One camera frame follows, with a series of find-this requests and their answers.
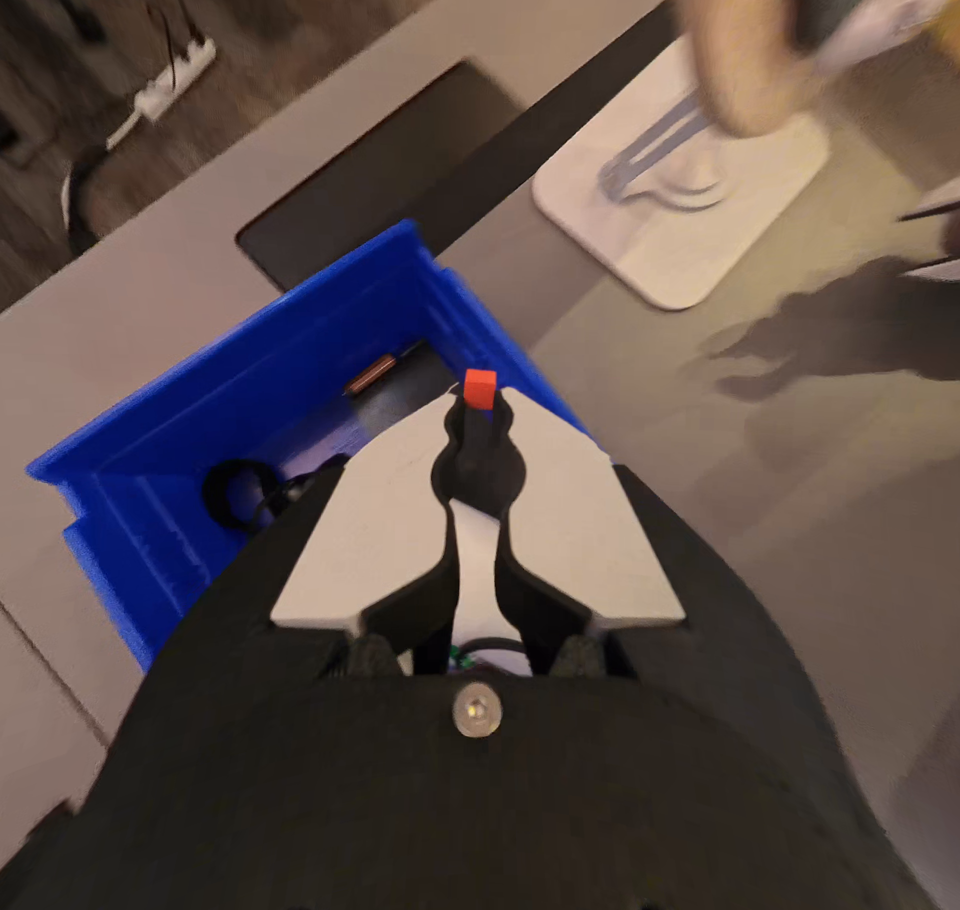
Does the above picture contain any black power cable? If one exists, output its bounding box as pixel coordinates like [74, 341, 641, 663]
[57, 0, 204, 259]

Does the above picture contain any blue plastic bin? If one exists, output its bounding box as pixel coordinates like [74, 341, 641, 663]
[27, 220, 589, 674]

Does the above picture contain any small orange block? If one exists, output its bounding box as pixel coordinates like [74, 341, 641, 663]
[447, 370, 523, 674]

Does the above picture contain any black cable coil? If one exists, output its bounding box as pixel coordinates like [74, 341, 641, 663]
[201, 457, 349, 530]

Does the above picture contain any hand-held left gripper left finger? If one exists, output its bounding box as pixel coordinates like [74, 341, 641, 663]
[270, 394, 460, 631]

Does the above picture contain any copper coloured small part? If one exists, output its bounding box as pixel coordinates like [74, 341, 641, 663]
[341, 351, 400, 400]

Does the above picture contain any white power strip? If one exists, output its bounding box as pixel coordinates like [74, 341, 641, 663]
[131, 36, 220, 121]

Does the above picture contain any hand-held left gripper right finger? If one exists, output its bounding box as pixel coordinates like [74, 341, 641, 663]
[492, 394, 688, 634]

